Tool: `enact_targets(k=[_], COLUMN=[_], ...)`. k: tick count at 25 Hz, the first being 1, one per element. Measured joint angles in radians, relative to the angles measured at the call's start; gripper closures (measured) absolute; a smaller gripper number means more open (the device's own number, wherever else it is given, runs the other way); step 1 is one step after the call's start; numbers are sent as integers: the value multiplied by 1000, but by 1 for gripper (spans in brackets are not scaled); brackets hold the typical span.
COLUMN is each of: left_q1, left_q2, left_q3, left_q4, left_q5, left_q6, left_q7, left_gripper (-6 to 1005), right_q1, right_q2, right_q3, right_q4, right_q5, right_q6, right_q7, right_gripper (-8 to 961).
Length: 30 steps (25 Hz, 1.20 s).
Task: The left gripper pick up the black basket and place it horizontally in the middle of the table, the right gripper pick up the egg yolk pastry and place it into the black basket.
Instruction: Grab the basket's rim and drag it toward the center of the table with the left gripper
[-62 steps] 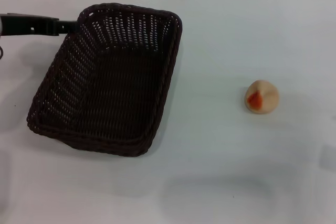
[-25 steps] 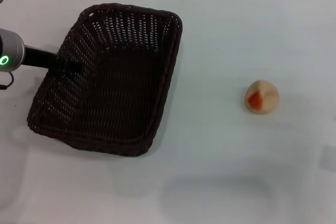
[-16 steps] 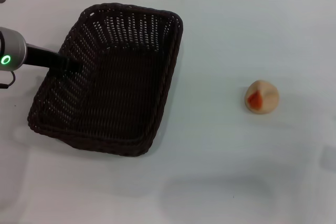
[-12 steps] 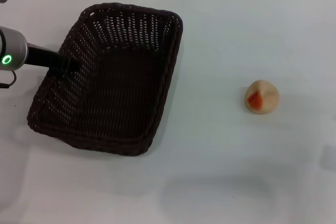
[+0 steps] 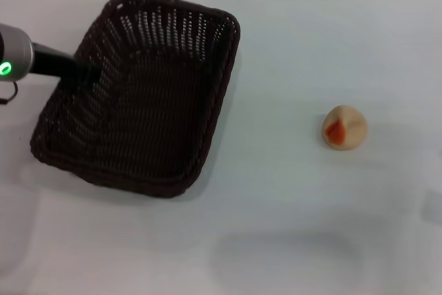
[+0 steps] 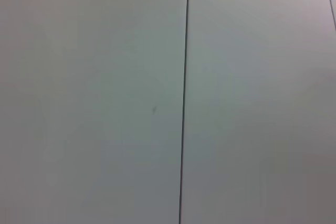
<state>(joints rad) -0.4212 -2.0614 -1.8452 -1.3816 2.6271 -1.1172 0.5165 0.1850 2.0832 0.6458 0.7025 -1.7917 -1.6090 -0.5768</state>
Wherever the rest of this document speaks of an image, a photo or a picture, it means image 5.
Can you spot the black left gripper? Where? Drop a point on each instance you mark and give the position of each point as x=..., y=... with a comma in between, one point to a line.
x=55, y=63

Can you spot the dark brown woven basket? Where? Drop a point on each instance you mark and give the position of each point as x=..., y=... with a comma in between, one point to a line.
x=155, y=119

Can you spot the peach shaped steamed bun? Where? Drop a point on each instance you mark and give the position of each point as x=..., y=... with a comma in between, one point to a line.
x=348, y=125

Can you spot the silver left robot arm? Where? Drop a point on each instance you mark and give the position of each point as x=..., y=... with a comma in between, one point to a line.
x=17, y=49

